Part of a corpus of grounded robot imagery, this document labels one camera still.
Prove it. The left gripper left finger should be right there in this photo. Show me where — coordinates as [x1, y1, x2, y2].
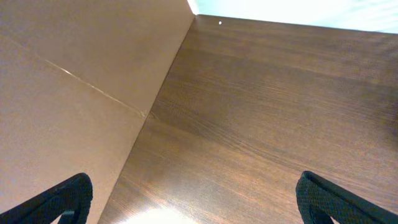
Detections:
[1, 173, 93, 224]

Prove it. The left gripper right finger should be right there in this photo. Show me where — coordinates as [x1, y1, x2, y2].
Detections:
[295, 170, 397, 224]

